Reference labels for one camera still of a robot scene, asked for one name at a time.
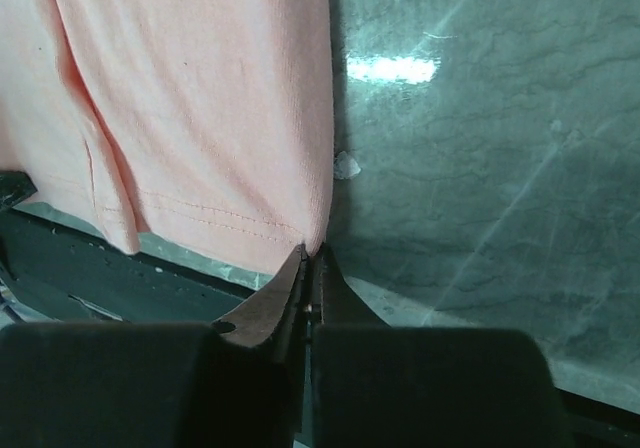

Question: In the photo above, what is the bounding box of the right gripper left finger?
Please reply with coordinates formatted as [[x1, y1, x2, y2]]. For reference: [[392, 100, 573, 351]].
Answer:
[[1, 247, 308, 447]]

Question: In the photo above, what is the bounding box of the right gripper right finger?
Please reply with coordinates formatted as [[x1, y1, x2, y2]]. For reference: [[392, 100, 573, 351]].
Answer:
[[311, 247, 573, 447]]

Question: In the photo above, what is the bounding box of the salmon pink t-shirt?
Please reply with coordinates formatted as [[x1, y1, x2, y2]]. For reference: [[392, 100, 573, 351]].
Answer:
[[1, 0, 334, 274]]

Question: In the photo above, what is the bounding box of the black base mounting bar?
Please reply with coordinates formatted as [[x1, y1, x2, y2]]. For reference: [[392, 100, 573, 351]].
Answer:
[[1, 171, 253, 322]]

